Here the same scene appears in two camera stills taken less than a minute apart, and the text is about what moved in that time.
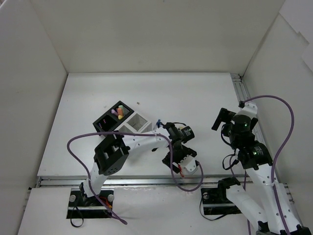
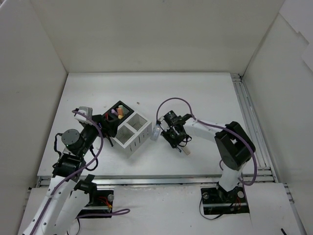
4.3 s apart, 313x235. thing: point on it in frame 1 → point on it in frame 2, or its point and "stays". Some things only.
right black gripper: (220, 119) → (171, 133)
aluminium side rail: (239, 84) stays
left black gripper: (179, 155) → (104, 125)
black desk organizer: (109, 121) stays
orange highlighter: (120, 110) stays
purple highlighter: (114, 112) stays
